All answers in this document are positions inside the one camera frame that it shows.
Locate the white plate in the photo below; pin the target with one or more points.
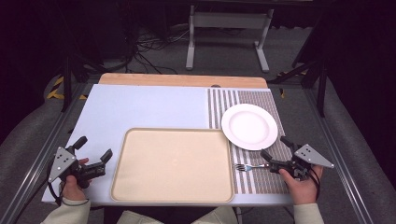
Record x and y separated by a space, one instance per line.
249 127

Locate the yellow black floor tape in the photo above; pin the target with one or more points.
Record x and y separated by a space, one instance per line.
56 90

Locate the person's left hand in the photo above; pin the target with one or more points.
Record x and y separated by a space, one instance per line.
72 189

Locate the beige tray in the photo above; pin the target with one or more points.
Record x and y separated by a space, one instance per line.
172 165

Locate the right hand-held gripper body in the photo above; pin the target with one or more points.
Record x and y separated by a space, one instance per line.
308 155

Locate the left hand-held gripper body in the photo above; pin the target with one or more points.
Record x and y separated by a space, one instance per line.
63 161

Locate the grey metal stand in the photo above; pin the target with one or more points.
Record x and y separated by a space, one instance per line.
229 20

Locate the silver fork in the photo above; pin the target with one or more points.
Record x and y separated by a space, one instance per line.
246 167

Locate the person's right hand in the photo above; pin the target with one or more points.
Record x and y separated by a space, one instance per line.
305 189

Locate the wooden board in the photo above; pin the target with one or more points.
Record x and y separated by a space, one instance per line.
183 80

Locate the black stand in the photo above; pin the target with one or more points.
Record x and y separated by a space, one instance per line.
320 87
67 81

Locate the aluminium rail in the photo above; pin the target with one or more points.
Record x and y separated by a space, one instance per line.
37 161
336 155

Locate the striped placemat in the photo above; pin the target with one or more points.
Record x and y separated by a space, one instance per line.
264 183

